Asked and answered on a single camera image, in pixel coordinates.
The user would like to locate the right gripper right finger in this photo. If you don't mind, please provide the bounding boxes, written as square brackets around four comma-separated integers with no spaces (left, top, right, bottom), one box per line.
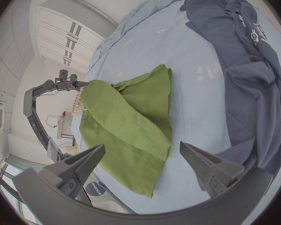
[179,141,245,200]

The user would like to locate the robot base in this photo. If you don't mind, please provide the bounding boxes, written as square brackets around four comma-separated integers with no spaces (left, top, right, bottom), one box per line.
[63,152,139,215]

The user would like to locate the window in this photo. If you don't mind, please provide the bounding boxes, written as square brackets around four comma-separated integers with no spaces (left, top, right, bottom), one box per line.
[0,158,49,225]

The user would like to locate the bed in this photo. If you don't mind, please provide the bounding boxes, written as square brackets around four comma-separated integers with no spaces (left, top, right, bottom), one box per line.
[70,0,281,215]

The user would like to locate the pale blue quilt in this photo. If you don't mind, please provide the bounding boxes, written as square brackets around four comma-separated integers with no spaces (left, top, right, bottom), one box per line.
[89,0,192,71]

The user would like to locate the green shorts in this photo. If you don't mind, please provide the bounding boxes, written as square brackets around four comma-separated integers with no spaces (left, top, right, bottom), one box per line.
[79,64,173,198]

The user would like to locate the round woven basket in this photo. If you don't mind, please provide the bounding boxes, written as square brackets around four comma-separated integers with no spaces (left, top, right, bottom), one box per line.
[71,89,87,117]

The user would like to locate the dark blue T-shirt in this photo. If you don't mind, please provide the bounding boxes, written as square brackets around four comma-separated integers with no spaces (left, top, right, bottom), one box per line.
[180,0,281,180]

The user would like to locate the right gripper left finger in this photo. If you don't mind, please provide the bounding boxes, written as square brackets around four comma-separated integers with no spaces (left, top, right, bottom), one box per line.
[41,144,106,199]

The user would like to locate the white framed mirror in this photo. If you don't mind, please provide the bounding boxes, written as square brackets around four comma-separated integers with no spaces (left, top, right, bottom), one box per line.
[45,115,59,128]

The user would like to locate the white wardrobe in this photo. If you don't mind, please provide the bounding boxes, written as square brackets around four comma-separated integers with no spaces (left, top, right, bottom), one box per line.
[37,5,106,67]

